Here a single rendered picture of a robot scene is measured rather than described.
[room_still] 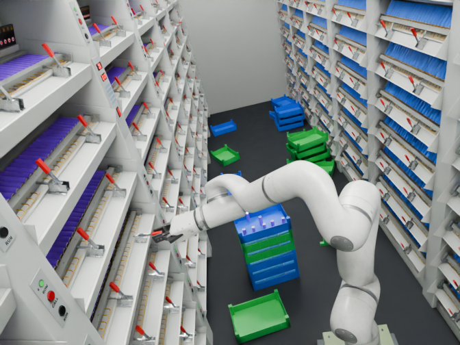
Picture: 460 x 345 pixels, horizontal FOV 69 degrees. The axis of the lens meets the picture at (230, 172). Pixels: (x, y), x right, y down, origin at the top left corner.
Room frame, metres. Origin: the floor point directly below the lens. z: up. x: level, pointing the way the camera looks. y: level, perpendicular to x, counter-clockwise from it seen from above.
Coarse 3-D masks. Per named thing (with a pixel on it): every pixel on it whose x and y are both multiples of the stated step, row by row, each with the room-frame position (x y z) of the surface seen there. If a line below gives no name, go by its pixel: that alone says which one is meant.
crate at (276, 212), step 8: (272, 208) 1.63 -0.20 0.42; (280, 208) 1.62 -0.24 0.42; (256, 216) 1.62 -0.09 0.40; (264, 216) 1.60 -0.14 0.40; (272, 216) 1.58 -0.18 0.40; (280, 216) 1.56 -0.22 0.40; (288, 216) 1.45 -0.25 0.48; (240, 224) 1.59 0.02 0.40; (248, 224) 1.57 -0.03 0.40; (256, 224) 1.55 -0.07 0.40; (280, 224) 1.44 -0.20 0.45; (288, 224) 1.44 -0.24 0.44; (240, 232) 1.43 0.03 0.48; (248, 232) 1.50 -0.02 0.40; (256, 232) 1.42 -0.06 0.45; (264, 232) 1.43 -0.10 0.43; (272, 232) 1.43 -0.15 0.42; (240, 240) 1.42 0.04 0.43; (248, 240) 1.42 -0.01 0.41
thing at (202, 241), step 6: (198, 240) 1.80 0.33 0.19; (204, 240) 1.81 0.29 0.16; (198, 246) 1.75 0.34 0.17; (204, 246) 1.76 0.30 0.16; (198, 252) 1.70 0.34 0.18; (204, 252) 1.70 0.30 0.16; (198, 258) 1.64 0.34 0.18; (204, 258) 1.64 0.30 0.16; (198, 264) 1.58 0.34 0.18; (204, 264) 1.59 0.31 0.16; (198, 270) 1.53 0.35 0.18; (204, 270) 1.54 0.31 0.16; (198, 276) 1.49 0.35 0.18; (204, 276) 1.49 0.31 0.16; (198, 282) 1.39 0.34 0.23; (204, 282) 1.45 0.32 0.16; (198, 288) 1.39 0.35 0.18; (204, 288) 1.38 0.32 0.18; (198, 294) 1.36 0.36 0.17; (204, 294) 1.36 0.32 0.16; (204, 300) 1.32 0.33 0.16; (204, 306) 1.28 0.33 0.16; (204, 312) 1.21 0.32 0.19
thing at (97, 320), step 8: (128, 224) 1.02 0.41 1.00; (128, 232) 0.97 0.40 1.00; (120, 248) 0.89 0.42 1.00; (120, 256) 0.85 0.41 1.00; (112, 264) 0.82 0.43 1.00; (112, 272) 0.78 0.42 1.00; (112, 280) 0.75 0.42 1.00; (104, 288) 0.72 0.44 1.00; (104, 296) 0.69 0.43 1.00; (104, 304) 0.67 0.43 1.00; (96, 312) 0.64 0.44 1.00; (96, 320) 0.62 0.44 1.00; (96, 328) 0.59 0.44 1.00
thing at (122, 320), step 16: (128, 208) 1.12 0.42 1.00; (144, 208) 1.11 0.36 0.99; (144, 224) 1.05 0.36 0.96; (128, 240) 0.95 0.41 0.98; (144, 256) 0.88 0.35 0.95; (128, 272) 0.80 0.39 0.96; (128, 288) 0.74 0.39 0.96; (112, 304) 0.69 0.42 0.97; (112, 320) 0.63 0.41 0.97; (128, 320) 0.63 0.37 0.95; (112, 336) 0.59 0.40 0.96; (128, 336) 0.60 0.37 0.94
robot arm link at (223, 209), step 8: (216, 200) 0.93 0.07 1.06; (224, 200) 0.93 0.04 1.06; (232, 200) 0.92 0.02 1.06; (208, 208) 0.93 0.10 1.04; (216, 208) 0.91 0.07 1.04; (224, 208) 0.90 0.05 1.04; (232, 208) 0.90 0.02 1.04; (240, 208) 0.89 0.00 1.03; (208, 216) 0.90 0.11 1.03; (216, 216) 0.90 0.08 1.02; (224, 216) 0.89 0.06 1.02; (232, 216) 0.89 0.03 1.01; (240, 216) 0.89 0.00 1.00; (208, 224) 0.90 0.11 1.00; (216, 224) 0.90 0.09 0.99
